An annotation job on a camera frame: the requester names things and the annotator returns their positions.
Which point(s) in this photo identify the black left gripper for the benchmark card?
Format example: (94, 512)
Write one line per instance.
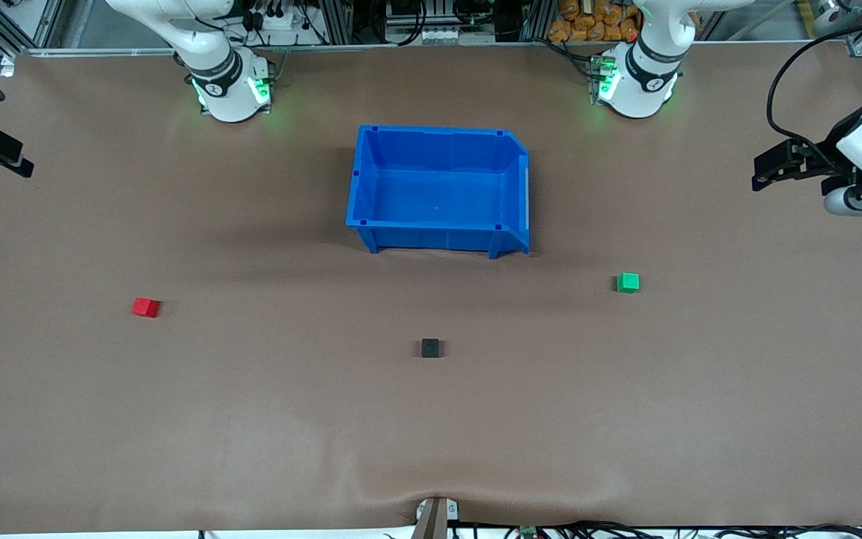
(822, 160)

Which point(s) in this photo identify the small green cube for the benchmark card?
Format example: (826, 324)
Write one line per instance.
(628, 282)

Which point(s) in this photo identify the small red cube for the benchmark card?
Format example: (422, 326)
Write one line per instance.
(146, 307)

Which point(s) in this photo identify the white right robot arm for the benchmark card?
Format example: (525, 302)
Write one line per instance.
(221, 90)

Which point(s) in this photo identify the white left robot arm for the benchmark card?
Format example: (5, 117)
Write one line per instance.
(640, 82)

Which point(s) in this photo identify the small black cube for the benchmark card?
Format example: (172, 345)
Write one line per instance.
(430, 348)

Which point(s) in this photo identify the orange snack bags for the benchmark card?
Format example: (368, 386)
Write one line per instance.
(595, 21)

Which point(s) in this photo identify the white power strip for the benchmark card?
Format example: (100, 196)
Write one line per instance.
(275, 19)

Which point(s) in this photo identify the blue plastic storage bin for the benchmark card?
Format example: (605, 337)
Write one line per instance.
(438, 195)

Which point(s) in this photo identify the table cover sheet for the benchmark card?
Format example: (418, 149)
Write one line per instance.
(251, 419)

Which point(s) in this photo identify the small green circuit board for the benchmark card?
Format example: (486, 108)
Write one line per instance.
(528, 531)

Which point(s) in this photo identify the metal table edge clamp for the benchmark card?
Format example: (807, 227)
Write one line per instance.
(436, 518)

